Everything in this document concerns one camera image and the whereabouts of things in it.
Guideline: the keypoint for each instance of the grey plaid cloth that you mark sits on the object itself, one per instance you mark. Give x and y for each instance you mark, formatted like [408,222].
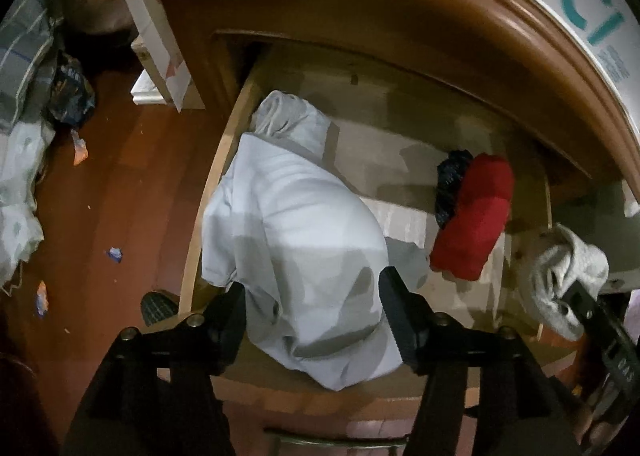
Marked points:
[27,61]

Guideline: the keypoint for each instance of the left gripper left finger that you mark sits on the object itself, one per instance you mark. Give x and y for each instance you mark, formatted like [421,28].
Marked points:
[153,393]

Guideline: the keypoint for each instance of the dark blue plastic bag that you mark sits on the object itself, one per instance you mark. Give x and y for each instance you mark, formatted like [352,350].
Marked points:
[72,98]

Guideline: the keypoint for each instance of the red knitted garment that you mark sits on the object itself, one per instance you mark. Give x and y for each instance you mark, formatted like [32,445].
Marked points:
[462,248]

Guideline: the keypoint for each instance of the wooden drawer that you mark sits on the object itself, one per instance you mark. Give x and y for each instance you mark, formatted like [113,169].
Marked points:
[389,131]

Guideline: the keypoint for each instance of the white patterned cover cloth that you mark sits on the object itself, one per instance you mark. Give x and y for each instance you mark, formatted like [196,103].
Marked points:
[152,24]

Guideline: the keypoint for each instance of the plaid slipper foot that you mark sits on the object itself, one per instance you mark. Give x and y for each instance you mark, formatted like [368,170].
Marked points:
[157,306]

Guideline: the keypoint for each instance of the grey white rolled cloth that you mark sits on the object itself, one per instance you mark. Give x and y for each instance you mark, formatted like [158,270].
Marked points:
[287,117]

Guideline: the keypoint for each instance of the dark blue underwear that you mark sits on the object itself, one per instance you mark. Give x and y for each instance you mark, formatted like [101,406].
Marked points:
[450,174]

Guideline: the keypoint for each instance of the blue wrapper on floor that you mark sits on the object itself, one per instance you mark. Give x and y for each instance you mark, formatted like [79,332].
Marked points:
[115,254]

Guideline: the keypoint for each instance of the orange wrapper on floor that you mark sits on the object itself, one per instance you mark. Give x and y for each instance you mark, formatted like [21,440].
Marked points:
[81,152]

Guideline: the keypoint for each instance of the grey white sock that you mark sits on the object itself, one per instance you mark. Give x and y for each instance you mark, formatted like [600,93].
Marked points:
[553,260]

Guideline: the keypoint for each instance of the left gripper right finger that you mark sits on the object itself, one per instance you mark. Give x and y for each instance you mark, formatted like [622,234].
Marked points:
[489,376]

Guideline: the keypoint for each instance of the large white cloth bundle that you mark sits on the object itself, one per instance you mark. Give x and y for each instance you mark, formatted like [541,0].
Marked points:
[308,252]

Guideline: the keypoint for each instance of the white dotted fabric pile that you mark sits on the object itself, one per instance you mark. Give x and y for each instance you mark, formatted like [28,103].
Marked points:
[22,154]

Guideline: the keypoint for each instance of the orange blue wrapper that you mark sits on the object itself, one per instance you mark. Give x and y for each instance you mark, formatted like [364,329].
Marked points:
[42,300]

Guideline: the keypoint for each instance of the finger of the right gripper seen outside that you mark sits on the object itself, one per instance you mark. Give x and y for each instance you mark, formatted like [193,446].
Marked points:
[619,354]

